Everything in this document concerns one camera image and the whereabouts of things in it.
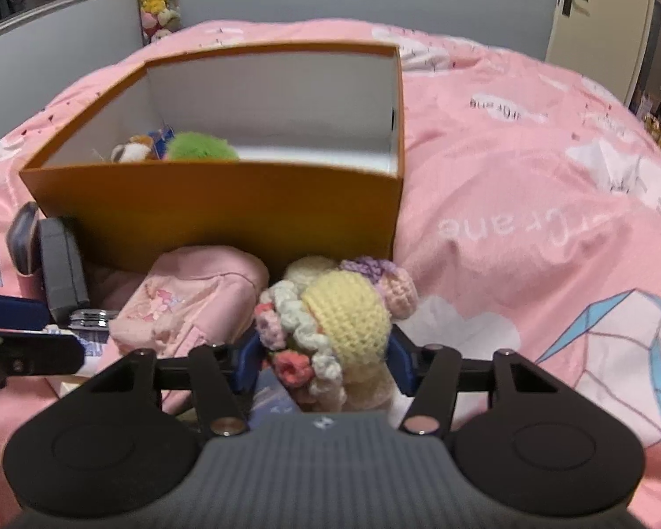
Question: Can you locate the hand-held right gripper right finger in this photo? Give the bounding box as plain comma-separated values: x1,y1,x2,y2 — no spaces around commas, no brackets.
388,325,572,437

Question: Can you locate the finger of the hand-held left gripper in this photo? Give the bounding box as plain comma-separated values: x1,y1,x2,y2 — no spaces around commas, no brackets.
0,329,85,425
0,294,52,332

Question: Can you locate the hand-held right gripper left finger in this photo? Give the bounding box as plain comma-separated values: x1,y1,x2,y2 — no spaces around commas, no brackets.
91,335,265,438

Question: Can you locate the glossy picture card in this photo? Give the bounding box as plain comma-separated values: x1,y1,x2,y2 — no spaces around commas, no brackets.
250,366,304,417

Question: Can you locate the dark rectangular case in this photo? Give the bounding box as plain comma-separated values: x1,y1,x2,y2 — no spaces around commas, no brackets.
37,216,92,326

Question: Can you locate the clear round disc stack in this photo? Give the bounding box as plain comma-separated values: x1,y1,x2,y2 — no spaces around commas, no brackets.
69,309,121,326

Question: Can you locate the yellow crocheted doll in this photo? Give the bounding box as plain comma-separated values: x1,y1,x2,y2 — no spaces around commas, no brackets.
253,255,420,414

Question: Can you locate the orange cardboard box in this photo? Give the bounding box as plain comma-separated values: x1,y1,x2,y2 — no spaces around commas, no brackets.
19,41,406,283

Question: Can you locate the white cream packet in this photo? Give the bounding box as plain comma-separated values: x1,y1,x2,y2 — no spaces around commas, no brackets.
44,324,111,392

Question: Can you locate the grey blue rounded case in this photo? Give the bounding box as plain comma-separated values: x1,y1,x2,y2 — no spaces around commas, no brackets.
5,201,41,277

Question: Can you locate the small orange plush toy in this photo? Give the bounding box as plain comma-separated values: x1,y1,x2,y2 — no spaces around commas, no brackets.
111,135,160,163

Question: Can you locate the pink printed blanket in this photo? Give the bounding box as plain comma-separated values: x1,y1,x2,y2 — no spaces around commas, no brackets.
0,18,661,529

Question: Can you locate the green fluffy ball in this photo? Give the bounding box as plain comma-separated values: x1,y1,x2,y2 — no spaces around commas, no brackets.
164,131,242,162

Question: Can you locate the blue printed packet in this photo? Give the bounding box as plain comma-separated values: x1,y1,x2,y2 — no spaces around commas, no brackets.
148,127,177,158

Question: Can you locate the row of small bottles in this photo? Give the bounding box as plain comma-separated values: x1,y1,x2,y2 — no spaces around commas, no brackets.
642,110,661,149

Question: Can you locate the cream door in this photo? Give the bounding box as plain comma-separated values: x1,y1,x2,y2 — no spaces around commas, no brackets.
545,0,659,108

